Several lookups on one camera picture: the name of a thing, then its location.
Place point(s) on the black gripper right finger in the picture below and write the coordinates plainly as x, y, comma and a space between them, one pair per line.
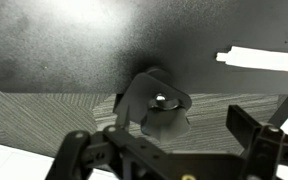
264, 146

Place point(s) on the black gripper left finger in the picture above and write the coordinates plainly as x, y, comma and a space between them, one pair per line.
80, 153

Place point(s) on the black table clamp with knob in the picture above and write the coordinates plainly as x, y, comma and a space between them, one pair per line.
157, 106

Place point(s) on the white cabinet with black top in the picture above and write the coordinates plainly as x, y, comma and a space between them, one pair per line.
17, 163

